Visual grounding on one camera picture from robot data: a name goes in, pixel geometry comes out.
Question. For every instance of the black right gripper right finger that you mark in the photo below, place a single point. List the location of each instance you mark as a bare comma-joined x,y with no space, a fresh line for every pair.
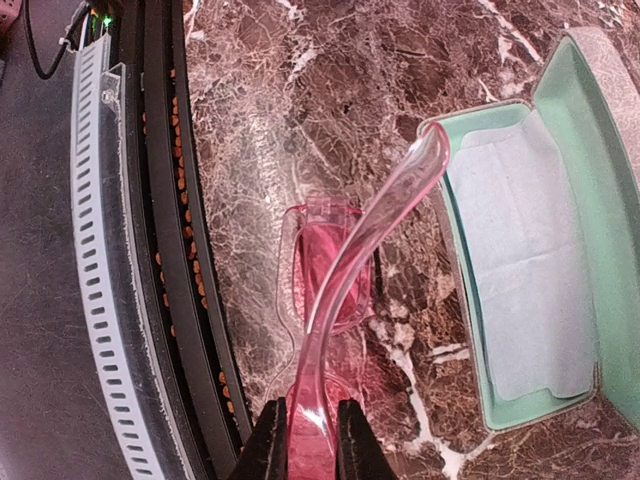
358,454

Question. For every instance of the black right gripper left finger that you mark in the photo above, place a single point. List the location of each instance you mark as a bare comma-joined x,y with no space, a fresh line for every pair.
265,455

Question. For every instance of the clear pink sunglasses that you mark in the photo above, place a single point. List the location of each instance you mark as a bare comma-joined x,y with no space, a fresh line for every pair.
312,435

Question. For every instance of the light blue cleaning cloth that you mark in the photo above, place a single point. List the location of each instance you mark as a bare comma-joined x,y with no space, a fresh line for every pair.
526,246

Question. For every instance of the grey case teal lining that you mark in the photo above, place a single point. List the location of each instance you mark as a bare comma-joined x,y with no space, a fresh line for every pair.
590,105

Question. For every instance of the white slotted cable duct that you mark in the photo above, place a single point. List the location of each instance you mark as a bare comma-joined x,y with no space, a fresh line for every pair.
111,307

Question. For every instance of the black front table rail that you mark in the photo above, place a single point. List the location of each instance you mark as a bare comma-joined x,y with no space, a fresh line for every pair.
210,401

